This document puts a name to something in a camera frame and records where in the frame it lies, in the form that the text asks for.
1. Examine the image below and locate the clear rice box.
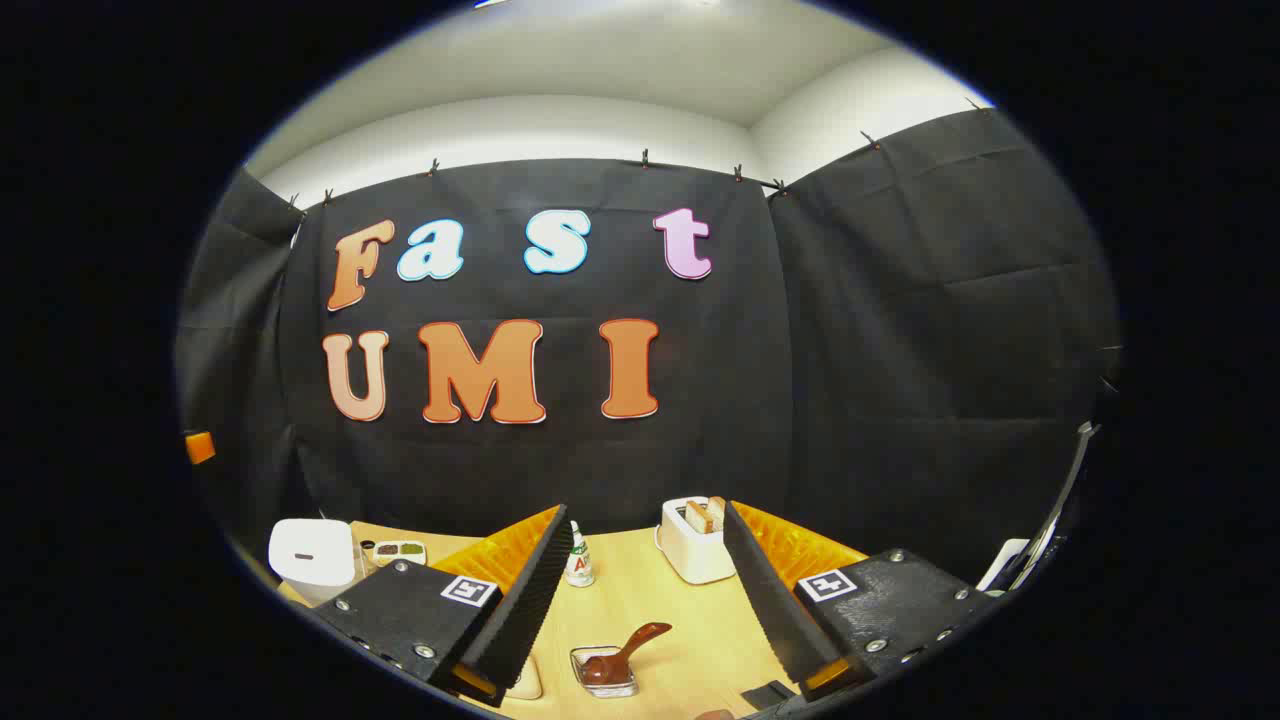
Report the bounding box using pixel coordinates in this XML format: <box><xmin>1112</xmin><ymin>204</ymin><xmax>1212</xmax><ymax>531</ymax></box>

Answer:
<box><xmin>503</xmin><ymin>655</ymin><xmax>544</xmax><ymax>701</ymax></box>

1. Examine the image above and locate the brown wooden spoon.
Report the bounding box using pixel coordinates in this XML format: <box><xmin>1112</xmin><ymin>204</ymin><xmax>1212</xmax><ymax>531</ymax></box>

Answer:
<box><xmin>580</xmin><ymin>622</ymin><xmax>673</xmax><ymax>689</ymax></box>

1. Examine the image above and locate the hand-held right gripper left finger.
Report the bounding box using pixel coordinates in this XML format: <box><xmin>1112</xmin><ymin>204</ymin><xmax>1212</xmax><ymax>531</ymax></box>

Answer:
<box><xmin>312</xmin><ymin>504</ymin><xmax>576</xmax><ymax>709</ymax></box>

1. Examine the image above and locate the white toaster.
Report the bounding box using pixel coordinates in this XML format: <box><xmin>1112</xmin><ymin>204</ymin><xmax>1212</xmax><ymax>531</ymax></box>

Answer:
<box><xmin>655</xmin><ymin>496</ymin><xmax>739</xmax><ymax>586</ymax></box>

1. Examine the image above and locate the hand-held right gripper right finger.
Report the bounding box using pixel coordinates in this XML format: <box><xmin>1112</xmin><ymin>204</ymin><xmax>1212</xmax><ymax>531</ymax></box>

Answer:
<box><xmin>722</xmin><ymin>500</ymin><xmax>1001</xmax><ymax>701</ymax></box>

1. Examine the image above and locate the white rice cooker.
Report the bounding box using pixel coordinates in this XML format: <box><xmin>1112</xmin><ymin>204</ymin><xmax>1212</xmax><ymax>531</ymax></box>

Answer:
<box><xmin>267</xmin><ymin>518</ymin><xmax>359</xmax><ymax>606</ymax></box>

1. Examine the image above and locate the white drink bottle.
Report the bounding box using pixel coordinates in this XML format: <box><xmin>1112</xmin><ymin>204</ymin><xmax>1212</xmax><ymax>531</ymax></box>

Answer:
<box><xmin>565</xmin><ymin>520</ymin><xmax>596</xmax><ymax>588</ymax></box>

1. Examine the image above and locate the metal wire chopstick holder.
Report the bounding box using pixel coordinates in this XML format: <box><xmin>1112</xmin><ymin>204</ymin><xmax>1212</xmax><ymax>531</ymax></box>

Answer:
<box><xmin>570</xmin><ymin>645</ymin><xmax>639</xmax><ymax>698</ymax></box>

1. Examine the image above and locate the black backdrop cloth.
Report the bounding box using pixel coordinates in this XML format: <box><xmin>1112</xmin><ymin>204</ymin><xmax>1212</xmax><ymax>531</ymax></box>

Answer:
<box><xmin>175</xmin><ymin>105</ymin><xmax>1121</xmax><ymax>591</ymax></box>

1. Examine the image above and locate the white and green box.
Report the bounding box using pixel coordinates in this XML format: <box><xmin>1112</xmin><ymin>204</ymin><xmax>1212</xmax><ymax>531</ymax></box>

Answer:
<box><xmin>978</xmin><ymin>538</ymin><xmax>1031</xmax><ymax>593</ymax></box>

